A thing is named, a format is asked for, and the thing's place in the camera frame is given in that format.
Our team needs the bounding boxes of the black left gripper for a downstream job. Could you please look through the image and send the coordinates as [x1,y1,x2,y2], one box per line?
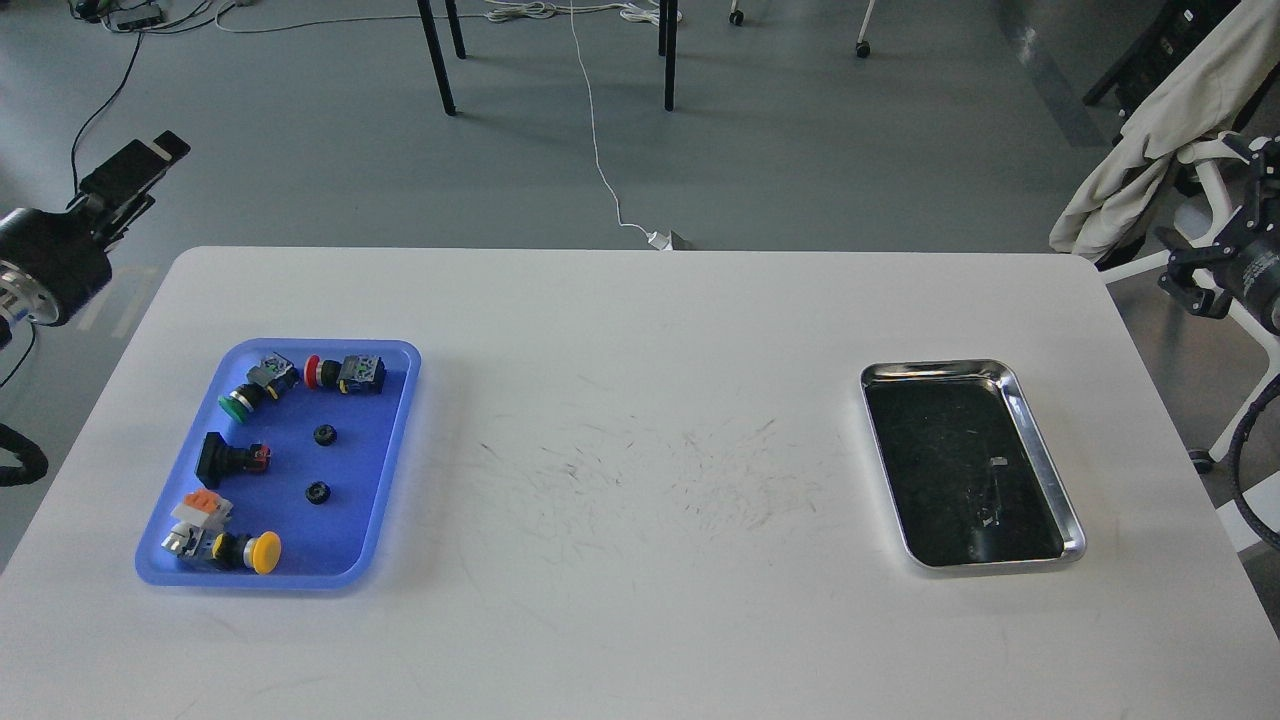
[1,131,191,329]

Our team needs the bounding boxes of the silver metal tray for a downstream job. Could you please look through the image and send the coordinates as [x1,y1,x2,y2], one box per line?
[860,359,1088,575]

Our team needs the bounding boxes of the white cable on floor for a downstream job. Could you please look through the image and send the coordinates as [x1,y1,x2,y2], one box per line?
[486,0,692,252]

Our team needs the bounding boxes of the green push button switch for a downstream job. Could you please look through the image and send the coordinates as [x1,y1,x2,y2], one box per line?
[218,352,300,424]

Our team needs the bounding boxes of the black cable on floor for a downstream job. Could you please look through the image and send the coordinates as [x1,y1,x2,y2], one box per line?
[67,0,241,196]

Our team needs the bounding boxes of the black push button switch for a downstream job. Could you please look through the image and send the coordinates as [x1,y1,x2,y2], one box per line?
[195,430,271,489]

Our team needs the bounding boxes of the blue plastic tray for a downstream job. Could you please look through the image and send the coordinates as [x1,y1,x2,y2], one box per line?
[134,338,421,591]

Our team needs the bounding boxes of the orange white switch block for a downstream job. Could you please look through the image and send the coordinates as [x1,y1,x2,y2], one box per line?
[172,487,234,532]

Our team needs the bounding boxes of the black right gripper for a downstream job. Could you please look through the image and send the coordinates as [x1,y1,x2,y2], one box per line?
[1155,132,1279,336]

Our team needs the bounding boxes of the black table legs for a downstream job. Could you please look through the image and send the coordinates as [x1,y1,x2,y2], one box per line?
[416,0,680,117]

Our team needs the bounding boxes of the small black gear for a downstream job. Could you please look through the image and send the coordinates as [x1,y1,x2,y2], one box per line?
[303,480,332,505]
[312,423,338,447]

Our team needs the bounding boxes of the red push button switch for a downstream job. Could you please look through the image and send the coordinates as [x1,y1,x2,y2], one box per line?
[301,354,387,395]

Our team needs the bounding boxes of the yellow push button switch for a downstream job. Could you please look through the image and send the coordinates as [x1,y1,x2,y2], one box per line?
[161,527,282,575]

